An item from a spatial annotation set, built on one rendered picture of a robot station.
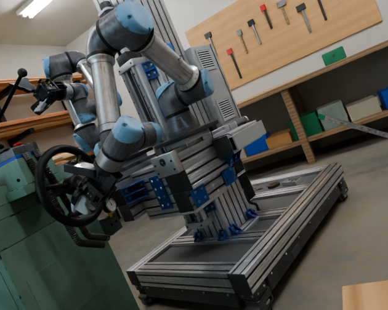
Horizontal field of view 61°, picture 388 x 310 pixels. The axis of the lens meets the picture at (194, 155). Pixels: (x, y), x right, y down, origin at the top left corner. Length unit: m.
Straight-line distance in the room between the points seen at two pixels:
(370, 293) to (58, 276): 1.03
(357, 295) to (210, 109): 1.44
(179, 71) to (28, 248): 0.82
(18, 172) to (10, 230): 0.19
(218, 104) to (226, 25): 2.46
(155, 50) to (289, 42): 2.94
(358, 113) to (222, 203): 2.14
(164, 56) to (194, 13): 3.20
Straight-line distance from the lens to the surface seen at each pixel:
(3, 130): 3.78
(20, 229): 1.26
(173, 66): 1.27
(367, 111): 3.58
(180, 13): 4.50
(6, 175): 1.25
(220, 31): 4.24
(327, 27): 3.99
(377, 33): 4.01
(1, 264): 1.22
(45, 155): 1.15
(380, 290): 0.55
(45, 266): 1.29
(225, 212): 1.77
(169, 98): 1.43
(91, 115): 1.60
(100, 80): 1.13
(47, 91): 1.47
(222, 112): 1.85
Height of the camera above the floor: 0.84
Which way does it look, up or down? 5 degrees down
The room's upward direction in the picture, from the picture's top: 23 degrees counter-clockwise
